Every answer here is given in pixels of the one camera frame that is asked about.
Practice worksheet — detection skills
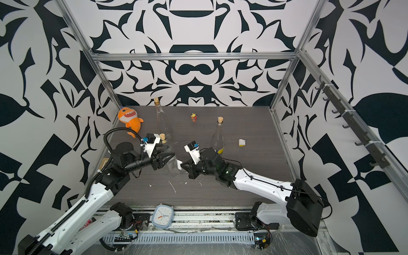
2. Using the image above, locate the small clear bottle with cork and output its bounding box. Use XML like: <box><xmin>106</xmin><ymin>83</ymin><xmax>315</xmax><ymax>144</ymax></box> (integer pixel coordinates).
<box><xmin>159</xmin><ymin>133</ymin><xmax>180</xmax><ymax>177</ymax></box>

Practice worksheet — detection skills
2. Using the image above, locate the clear glass bottle with cork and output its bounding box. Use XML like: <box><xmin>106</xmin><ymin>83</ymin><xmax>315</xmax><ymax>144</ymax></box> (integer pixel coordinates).
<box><xmin>154</xmin><ymin>98</ymin><xmax>173</xmax><ymax>141</ymax></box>

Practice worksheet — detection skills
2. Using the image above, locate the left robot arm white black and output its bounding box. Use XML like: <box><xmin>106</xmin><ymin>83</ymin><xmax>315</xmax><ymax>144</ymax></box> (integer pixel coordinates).
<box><xmin>18</xmin><ymin>142</ymin><xmax>175</xmax><ymax>255</ymax></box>

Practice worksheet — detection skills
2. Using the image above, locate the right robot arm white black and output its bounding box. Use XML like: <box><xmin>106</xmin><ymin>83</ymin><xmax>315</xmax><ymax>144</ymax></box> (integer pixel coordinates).
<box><xmin>177</xmin><ymin>148</ymin><xmax>324</xmax><ymax>237</ymax></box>

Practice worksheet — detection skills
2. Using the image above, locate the tall clear bottle yellow label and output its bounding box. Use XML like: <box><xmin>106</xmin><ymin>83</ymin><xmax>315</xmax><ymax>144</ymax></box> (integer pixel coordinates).
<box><xmin>211</xmin><ymin>117</ymin><xmax>225</xmax><ymax>155</ymax></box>

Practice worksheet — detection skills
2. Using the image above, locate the small red yellow toy figure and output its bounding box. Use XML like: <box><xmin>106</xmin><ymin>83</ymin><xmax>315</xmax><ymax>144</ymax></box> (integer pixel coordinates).
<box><xmin>191</xmin><ymin>113</ymin><xmax>197</xmax><ymax>122</ymax></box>

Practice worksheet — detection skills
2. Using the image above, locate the orange shark plush toy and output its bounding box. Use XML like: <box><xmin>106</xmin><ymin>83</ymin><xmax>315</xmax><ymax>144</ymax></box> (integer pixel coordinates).
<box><xmin>118</xmin><ymin>107</ymin><xmax>144</xmax><ymax>132</ymax></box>

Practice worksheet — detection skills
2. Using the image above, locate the light blue alarm clock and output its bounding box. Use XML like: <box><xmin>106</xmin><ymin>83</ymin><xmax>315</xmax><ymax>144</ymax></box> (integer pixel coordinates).
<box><xmin>151</xmin><ymin>204</ymin><xmax>175</xmax><ymax>230</ymax></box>

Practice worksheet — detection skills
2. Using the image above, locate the green circuit board right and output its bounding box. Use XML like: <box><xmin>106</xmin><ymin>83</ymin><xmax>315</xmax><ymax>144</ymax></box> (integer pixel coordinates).
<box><xmin>255</xmin><ymin>235</ymin><xmax>273</xmax><ymax>250</ymax></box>

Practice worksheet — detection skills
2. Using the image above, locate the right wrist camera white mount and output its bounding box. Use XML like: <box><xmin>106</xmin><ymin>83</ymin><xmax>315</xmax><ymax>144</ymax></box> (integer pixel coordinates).
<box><xmin>184</xmin><ymin>141</ymin><xmax>201</xmax><ymax>165</ymax></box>

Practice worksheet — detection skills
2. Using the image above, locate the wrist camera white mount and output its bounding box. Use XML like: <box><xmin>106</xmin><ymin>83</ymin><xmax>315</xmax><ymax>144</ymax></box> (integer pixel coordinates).
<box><xmin>141</xmin><ymin>133</ymin><xmax>160</xmax><ymax>158</ymax></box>
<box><xmin>184</xmin><ymin>141</ymin><xmax>201</xmax><ymax>165</ymax></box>

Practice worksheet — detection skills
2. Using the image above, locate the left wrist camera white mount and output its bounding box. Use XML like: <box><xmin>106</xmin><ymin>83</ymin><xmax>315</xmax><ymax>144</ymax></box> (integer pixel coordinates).
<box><xmin>141</xmin><ymin>133</ymin><xmax>160</xmax><ymax>158</ymax></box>

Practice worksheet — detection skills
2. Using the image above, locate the wooden picture frame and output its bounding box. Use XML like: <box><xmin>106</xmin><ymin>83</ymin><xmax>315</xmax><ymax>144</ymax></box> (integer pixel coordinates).
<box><xmin>99</xmin><ymin>158</ymin><xmax>110</xmax><ymax>173</ymax></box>

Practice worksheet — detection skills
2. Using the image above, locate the white slotted cable duct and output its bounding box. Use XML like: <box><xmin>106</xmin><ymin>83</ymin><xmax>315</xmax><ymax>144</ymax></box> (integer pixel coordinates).
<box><xmin>103</xmin><ymin>232</ymin><xmax>256</xmax><ymax>245</ymax></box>

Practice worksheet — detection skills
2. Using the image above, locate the circuit board with wires left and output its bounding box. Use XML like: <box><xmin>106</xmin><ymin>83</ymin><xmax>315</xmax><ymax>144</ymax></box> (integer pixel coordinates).
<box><xmin>114</xmin><ymin>229</ymin><xmax>139</xmax><ymax>243</ymax></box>

